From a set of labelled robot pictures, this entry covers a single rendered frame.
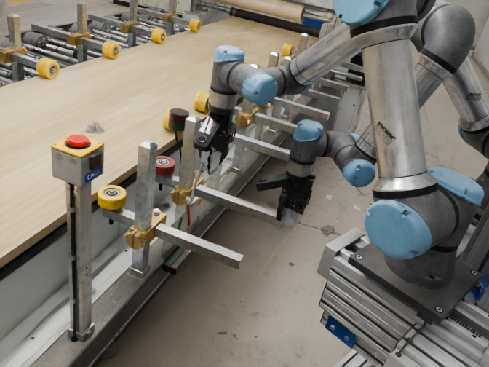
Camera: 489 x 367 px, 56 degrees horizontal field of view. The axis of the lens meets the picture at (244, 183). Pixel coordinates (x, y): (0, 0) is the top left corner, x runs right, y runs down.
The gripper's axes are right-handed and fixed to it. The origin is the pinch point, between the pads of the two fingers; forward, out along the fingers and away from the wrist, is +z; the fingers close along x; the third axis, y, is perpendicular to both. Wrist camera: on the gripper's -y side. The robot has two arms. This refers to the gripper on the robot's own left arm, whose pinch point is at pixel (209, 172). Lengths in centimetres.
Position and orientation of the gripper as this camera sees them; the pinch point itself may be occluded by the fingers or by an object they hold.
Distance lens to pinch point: 132.1
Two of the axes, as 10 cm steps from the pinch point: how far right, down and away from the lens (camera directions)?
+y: 3.7, -4.3, 8.2
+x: -9.1, -3.3, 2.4
